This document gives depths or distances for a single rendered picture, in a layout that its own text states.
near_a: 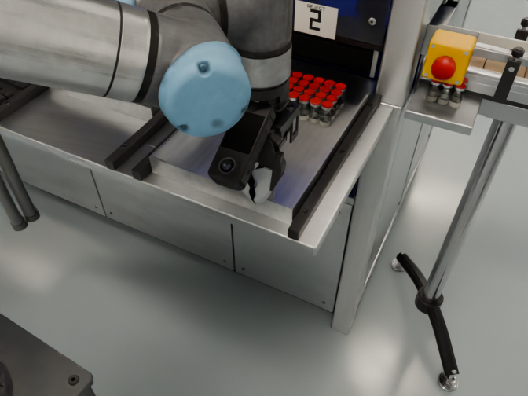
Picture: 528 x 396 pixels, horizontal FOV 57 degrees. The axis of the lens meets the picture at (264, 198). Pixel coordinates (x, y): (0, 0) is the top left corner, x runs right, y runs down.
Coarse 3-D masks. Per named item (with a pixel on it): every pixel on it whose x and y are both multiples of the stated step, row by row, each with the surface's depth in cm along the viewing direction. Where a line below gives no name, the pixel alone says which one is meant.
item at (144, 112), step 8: (56, 88) 100; (72, 96) 99; (80, 96) 98; (88, 96) 96; (96, 96) 95; (104, 104) 96; (112, 104) 95; (120, 104) 93; (128, 104) 92; (136, 104) 91; (144, 104) 91; (120, 112) 95; (128, 112) 94; (136, 112) 93; (144, 112) 92; (152, 112) 91; (144, 120) 93
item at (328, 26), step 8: (296, 0) 91; (296, 8) 92; (304, 8) 92; (312, 8) 91; (320, 8) 90; (328, 8) 89; (296, 16) 93; (304, 16) 93; (312, 16) 92; (328, 16) 90; (336, 16) 90; (296, 24) 95; (304, 24) 94; (320, 24) 92; (328, 24) 91; (304, 32) 95; (312, 32) 94; (320, 32) 93; (328, 32) 92
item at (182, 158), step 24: (336, 120) 93; (168, 144) 84; (192, 144) 88; (216, 144) 88; (288, 144) 88; (312, 144) 88; (336, 144) 83; (168, 168) 80; (192, 168) 83; (288, 168) 83; (312, 168) 83; (216, 192) 78; (240, 192) 75; (288, 192) 79; (288, 216) 73
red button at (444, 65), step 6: (438, 60) 83; (444, 60) 83; (450, 60) 83; (432, 66) 84; (438, 66) 83; (444, 66) 83; (450, 66) 83; (432, 72) 85; (438, 72) 84; (444, 72) 84; (450, 72) 83; (438, 78) 85; (444, 78) 84
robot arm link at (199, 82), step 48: (0, 0) 32; (48, 0) 33; (96, 0) 36; (0, 48) 33; (48, 48) 34; (96, 48) 35; (144, 48) 37; (192, 48) 38; (144, 96) 39; (192, 96) 38; (240, 96) 39
